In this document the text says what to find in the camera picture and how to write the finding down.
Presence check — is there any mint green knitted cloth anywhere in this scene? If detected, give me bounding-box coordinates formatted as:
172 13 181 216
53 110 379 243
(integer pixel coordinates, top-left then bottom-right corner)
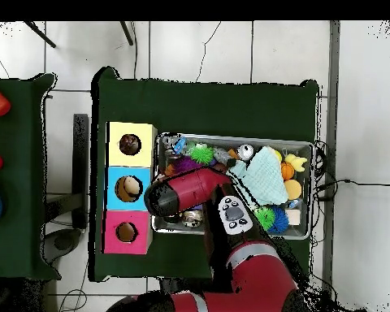
228 145 290 208

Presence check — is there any clear shallow bin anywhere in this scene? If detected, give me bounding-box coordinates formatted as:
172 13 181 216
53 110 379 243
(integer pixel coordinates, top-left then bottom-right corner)
150 134 316 241

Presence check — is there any purple spiky ball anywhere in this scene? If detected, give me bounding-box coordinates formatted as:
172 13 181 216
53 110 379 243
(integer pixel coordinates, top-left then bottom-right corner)
174 157 204 174

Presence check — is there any green spiky ball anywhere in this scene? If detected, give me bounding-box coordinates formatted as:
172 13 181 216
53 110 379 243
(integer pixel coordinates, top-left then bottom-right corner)
189 144 215 166

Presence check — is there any crushed plastic water bottle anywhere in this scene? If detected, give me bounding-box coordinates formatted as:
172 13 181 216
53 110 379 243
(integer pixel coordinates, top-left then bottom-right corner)
158 135 188 157

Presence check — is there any dark green table cloth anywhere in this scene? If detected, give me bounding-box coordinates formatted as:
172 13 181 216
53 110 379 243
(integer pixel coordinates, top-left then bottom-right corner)
89 66 321 288

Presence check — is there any green fuzzy monster toy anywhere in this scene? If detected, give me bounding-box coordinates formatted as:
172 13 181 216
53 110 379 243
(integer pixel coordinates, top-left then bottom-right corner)
254 206 277 232

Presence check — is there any small orange basketball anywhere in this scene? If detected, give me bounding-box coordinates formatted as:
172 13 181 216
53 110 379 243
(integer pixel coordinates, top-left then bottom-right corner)
279 162 295 181

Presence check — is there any pale orange round sponge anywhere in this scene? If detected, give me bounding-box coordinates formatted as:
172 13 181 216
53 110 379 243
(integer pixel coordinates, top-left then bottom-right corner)
283 179 303 201

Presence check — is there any black tripod leg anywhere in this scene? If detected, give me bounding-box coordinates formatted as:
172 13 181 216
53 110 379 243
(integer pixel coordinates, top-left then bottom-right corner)
22 20 58 50
119 20 136 47

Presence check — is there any green covered side table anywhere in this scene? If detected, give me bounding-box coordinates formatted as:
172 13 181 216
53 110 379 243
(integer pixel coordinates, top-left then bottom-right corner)
0 73 59 282

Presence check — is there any black cable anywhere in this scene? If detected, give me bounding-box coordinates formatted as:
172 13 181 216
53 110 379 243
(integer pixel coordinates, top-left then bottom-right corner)
314 176 390 196

